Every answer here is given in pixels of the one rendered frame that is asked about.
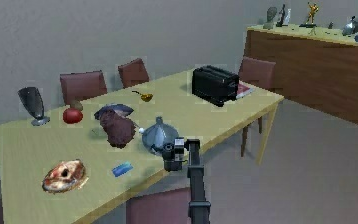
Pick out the gold figure statue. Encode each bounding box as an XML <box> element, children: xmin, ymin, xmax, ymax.
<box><xmin>299</xmin><ymin>1</ymin><xmax>320</xmax><ymax>29</ymax></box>

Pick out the grey conical kettle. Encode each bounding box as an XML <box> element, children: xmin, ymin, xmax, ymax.
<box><xmin>141</xmin><ymin>116</ymin><xmax>180</xmax><ymax>157</ymax></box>

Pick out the yellow wooden table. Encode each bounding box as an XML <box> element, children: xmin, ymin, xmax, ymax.
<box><xmin>0</xmin><ymin>68</ymin><xmax>285</xmax><ymax>224</ymax></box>

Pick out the black vase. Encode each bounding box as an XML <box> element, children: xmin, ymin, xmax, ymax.
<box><xmin>17</xmin><ymin>86</ymin><xmax>51</xmax><ymax>127</ymax></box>

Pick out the grey bust statue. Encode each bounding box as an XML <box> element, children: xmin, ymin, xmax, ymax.
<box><xmin>262</xmin><ymin>6</ymin><xmax>279</xmax><ymax>31</ymax></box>

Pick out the brown potato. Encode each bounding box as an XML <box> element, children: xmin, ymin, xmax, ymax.
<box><xmin>69</xmin><ymin>99</ymin><xmax>84</xmax><ymax>112</ymax></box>

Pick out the brown wooden sideboard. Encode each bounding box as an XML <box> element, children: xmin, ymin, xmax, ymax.
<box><xmin>243</xmin><ymin>24</ymin><xmax>358</xmax><ymax>130</ymax></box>

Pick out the grey metal pot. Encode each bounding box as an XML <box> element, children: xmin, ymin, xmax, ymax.
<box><xmin>341</xmin><ymin>15</ymin><xmax>358</xmax><ymax>37</ymax></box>

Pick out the red book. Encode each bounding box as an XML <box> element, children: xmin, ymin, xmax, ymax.
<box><xmin>236</xmin><ymin>80</ymin><xmax>255</xmax><ymax>100</ymax></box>

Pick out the gold ladle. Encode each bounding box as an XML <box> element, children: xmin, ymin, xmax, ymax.
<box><xmin>131</xmin><ymin>89</ymin><xmax>154</xmax><ymax>103</ymax></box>

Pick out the black toaster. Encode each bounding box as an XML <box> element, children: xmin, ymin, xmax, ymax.
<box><xmin>191</xmin><ymin>65</ymin><xmax>240</xmax><ymax>108</ymax></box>

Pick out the blue card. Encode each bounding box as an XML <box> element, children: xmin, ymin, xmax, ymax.
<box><xmin>111</xmin><ymin>161</ymin><xmax>135</xmax><ymax>178</ymax></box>

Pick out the red apple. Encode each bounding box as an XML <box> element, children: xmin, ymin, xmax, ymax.
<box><xmin>62</xmin><ymin>107</ymin><xmax>84</xmax><ymax>125</ymax></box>

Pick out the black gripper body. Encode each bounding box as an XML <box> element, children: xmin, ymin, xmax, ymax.
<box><xmin>161</xmin><ymin>142</ymin><xmax>188</xmax><ymax>173</ymax></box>

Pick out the brown furry lump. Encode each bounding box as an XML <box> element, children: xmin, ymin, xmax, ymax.
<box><xmin>99</xmin><ymin>111</ymin><xmax>138</xmax><ymax>150</ymax></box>

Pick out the blue-grey plate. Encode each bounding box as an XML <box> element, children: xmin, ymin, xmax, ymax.
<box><xmin>93</xmin><ymin>103</ymin><xmax>135</xmax><ymax>121</ymax></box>

